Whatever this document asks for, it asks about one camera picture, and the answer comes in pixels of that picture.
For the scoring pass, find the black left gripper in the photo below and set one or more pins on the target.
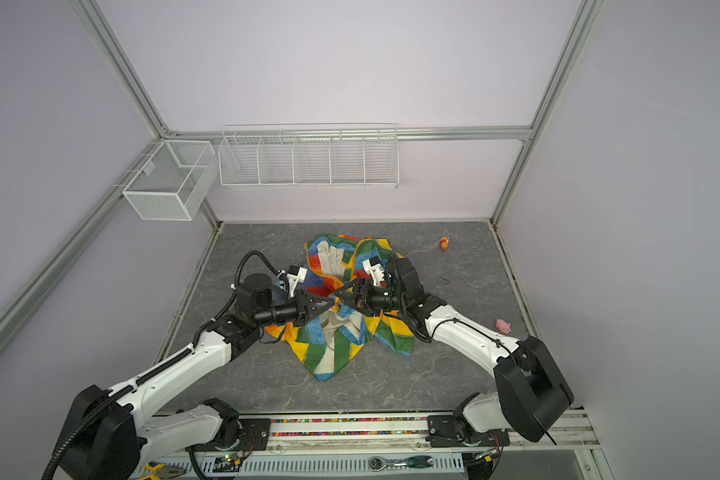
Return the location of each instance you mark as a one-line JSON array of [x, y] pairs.
[[304, 307]]

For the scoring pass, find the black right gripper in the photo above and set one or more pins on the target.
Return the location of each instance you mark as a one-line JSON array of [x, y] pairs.
[[363, 285]]

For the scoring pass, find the multicolour patchwork jacket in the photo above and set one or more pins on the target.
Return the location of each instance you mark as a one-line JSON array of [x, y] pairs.
[[328, 343]]

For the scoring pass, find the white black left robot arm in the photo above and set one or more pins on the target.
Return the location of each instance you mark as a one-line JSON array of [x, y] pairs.
[[109, 433]]

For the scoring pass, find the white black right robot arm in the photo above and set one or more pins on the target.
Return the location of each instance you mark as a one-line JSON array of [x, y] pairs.
[[531, 391]]

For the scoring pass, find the small pink toy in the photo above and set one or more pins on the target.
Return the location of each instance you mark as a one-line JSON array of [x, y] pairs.
[[502, 326]]

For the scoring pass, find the green circuit board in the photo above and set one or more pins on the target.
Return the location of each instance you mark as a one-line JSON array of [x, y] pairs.
[[226, 464]]

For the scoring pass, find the small white mesh basket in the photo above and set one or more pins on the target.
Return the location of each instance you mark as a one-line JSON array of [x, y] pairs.
[[173, 181]]

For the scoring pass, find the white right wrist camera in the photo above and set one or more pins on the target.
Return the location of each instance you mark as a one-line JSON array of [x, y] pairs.
[[375, 270]]

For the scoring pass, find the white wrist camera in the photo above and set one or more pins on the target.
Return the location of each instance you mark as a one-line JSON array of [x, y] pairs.
[[375, 270], [292, 278]]

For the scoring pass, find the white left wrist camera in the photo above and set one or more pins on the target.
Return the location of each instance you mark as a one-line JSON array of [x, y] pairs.
[[292, 278]]

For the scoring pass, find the long white wire basket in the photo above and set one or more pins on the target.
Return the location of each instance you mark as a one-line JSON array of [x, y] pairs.
[[309, 155]]

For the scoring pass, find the green handled ratchet wrench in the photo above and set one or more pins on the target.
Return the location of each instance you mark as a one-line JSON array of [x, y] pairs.
[[377, 464]]

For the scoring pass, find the yellow handled pliers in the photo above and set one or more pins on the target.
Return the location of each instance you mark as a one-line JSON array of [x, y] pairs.
[[162, 471]]

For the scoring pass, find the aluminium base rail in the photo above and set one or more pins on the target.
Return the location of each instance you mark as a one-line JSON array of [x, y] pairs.
[[339, 447]]

